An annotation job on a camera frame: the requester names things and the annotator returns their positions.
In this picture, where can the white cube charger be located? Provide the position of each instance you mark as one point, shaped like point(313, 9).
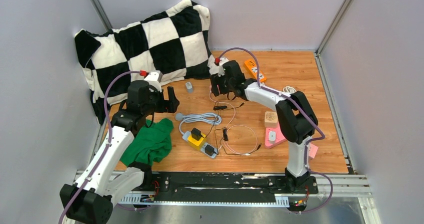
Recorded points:
point(272, 137)

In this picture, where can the green cloth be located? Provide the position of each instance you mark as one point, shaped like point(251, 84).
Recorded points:
point(151, 144)

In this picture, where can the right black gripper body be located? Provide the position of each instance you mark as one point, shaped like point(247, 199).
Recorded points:
point(225, 85)

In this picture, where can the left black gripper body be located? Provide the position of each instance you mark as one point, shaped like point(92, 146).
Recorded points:
point(161, 105)

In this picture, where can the orange power strip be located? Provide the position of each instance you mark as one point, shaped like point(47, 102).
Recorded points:
point(252, 69)

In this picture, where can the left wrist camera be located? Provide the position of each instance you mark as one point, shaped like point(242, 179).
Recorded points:
point(154, 79)

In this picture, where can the pink power strip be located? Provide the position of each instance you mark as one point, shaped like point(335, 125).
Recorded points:
point(280, 138)

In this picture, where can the light blue power strip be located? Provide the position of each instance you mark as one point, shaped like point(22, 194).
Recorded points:
point(185, 136)

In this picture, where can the black tp-link power adapter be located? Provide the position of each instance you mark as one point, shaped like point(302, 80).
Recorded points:
point(227, 148)

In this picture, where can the yellow cube socket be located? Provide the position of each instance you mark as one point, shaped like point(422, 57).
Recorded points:
point(196, 144)

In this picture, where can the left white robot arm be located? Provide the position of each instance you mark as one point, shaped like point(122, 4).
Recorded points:
point(93, 196)

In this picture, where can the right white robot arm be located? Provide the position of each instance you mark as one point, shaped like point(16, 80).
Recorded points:
point(295, 116)

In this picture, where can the beige cube socket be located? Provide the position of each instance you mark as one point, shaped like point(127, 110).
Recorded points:
point(271, 119)

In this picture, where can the black white checkered pillow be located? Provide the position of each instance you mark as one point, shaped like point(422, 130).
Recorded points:
point(174, 42)

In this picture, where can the pink cube socket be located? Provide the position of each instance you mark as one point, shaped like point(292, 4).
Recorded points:
point(313, 149)

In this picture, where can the black adapter with thin cable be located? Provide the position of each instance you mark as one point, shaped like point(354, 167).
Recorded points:
point(210, 150)

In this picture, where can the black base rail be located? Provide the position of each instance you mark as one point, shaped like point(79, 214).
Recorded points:
point(221, 190)

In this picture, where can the grey blue small charger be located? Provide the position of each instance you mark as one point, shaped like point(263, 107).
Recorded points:
point(189, 87)

